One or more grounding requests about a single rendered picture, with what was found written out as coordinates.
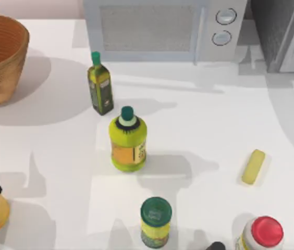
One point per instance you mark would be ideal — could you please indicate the yellow-green bottle with green cap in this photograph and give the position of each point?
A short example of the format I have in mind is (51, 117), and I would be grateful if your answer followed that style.
(127, 145)

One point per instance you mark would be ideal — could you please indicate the dark green square bottle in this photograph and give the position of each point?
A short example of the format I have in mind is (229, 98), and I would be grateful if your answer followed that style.
(100, 88)

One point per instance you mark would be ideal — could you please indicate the microwave oven door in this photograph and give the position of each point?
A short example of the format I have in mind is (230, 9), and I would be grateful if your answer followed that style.
(147, 28)

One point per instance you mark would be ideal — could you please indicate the yellow jar with green lid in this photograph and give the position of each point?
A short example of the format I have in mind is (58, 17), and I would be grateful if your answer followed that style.
(156, 221)

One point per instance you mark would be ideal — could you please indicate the pale microwave oven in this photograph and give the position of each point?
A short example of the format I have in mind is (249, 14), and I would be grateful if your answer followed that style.
(214, 53)

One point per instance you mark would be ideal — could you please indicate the pale yellow bread stick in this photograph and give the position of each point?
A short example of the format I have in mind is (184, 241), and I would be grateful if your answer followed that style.
(253, 166)

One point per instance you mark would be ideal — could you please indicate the round microwave knob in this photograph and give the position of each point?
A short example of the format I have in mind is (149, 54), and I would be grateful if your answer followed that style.
(222, 38)
(226, 15)

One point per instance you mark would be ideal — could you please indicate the black rounded object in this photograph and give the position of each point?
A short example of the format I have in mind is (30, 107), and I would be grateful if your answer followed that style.
(216, 246)

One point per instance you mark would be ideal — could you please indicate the grey cabinet with dark inside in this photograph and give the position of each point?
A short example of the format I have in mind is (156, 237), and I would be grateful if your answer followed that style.
(269, 31)

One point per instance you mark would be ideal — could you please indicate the white bottle with red lid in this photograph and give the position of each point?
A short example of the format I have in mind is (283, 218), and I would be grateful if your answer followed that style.
(265, 233)

